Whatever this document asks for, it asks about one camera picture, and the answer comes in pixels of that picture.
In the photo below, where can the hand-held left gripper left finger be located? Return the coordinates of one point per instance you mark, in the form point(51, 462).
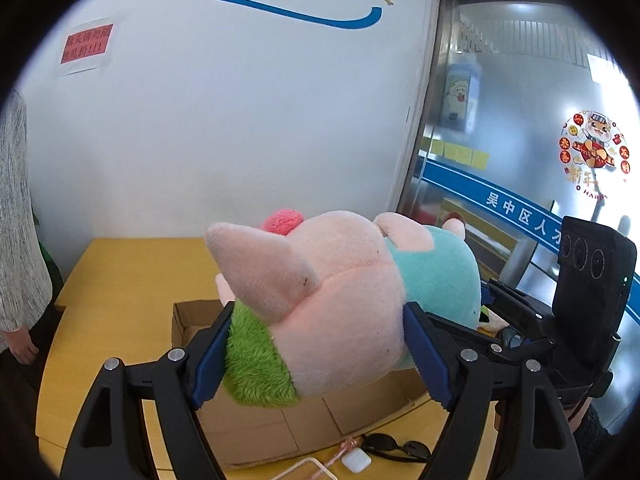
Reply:
point(210, 360)

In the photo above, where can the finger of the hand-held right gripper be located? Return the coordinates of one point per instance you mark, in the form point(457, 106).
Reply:
point(515, 302)
point(465, 330)

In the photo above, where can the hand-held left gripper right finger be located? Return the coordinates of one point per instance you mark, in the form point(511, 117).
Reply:
point(425, 355)

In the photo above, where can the pink pig plush toy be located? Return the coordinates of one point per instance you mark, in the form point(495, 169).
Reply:
point(340, 300)

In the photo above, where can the brown cardboard box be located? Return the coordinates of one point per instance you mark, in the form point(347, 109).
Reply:
point(300, 425)

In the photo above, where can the white earbud case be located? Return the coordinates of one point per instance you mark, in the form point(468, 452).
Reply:
point(355, 461)

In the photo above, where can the cream clear phone case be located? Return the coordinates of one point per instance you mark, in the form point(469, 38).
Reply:
point(315, 465)

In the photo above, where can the person's right forearm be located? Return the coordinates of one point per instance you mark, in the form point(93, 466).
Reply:
point(592, 440)

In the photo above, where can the black sunglasses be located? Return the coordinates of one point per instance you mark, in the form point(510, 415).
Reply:
point(395, 447)

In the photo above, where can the blue door band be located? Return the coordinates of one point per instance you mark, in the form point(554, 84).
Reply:
point(500, 205)

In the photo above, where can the festive cartoon window sticker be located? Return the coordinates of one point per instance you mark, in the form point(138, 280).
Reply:
point(595, 150)

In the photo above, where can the yellow sticky note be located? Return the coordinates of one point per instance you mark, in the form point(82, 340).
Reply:
point(459, 152)
point(479, 158)

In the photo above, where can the green plastic object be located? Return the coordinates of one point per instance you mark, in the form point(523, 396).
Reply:
point(48, 260)

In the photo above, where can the glass door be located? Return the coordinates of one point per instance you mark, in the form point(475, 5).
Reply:
point(525, 85)

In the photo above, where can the cartoon sheep poster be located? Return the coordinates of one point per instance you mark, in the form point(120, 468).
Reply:
point(460, 97)

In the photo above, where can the red paper wall sign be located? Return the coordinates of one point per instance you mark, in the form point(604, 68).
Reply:
point(85, 47)

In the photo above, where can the blue wave wall decal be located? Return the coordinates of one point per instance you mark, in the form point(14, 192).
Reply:
point(250, 2)

